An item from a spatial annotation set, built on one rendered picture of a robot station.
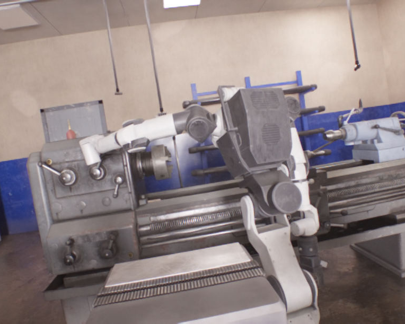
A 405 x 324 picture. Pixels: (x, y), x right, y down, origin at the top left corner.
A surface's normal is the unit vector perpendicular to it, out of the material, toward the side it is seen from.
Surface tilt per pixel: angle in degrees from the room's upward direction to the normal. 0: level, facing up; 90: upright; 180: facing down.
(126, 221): 32
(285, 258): 58
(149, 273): 0
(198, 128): 119
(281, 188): 73
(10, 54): 90
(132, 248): 90
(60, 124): 90
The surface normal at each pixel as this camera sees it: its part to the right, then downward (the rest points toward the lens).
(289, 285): 0.04, -0.69
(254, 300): -0.15, -0.99
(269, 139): 0.36, -0.02
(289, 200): 0.16, -0.26
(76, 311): 0.09, 0.05
